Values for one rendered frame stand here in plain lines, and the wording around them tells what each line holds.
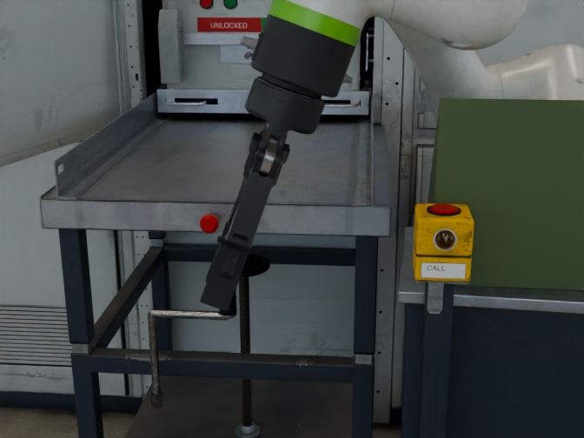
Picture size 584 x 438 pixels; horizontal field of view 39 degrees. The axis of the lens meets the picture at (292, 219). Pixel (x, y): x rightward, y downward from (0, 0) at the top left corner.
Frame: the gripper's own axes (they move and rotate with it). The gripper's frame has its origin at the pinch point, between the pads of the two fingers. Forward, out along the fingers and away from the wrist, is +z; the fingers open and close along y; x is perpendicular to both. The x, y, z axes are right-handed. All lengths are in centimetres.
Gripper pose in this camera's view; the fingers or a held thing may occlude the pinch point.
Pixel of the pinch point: (225, 268)
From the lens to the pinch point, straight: 87.9
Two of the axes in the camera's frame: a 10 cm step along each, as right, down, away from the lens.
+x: 9.4, 3.3, 1.0
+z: -3.4, 9.1, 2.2
